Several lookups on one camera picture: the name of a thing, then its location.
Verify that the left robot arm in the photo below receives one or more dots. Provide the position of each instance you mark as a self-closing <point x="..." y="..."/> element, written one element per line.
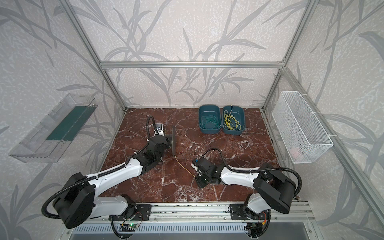
<point x="80" y="199"/>

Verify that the green circuit board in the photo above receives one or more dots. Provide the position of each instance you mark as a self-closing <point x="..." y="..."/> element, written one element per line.
<point x="130" y="227"/>

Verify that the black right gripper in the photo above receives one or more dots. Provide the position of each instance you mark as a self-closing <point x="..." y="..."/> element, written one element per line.
<point x="201" y="180"/>

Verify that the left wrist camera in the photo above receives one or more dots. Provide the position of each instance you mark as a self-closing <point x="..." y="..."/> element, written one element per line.
<point x="159" y="130"/>

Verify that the pink object in basket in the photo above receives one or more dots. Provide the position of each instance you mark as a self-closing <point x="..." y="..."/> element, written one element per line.
<point x="296" y="153"/>

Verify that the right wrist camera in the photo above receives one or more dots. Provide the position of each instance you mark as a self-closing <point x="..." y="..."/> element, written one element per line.
<point x="197" y="165"/>

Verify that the right teal plastic bin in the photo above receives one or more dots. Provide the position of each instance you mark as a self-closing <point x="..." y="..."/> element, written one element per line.
<point x="233" y="120"/>

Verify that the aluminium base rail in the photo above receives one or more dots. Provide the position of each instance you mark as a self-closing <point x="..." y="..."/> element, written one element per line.
<point x="204" y="218"/>

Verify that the clear plastic wall tray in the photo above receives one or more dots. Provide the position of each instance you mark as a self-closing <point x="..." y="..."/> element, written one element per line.
<point x="48" y="141"/>

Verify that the white wire mesh basket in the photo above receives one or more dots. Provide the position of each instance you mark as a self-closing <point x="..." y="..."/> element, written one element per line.
<point x="300" y="127"/>

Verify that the dark grey foam spool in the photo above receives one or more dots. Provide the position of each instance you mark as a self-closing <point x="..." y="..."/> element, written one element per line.
<point x="173" y="143"/>

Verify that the teal plastic bin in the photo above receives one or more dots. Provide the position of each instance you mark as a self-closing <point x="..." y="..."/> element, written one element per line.
<point x="210" y="119"/>
<point x="233" y="120"/>

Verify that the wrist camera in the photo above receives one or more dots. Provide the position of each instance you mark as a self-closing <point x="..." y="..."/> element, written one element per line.
<point x="159" y="130"/>
<point x="197" y="165"/>

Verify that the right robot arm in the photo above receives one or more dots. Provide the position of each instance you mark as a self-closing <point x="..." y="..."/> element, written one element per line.
<point x="275" y="187"/>

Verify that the aluminium frame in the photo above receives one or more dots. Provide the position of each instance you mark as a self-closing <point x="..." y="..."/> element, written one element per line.
<point x="371" y="196"/>

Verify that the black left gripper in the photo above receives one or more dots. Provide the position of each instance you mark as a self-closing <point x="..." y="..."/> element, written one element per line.
<point x="167" y="143"/>

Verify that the left teal plastic bin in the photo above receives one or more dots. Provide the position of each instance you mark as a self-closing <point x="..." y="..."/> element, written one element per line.
<point x="210" y="119"/>

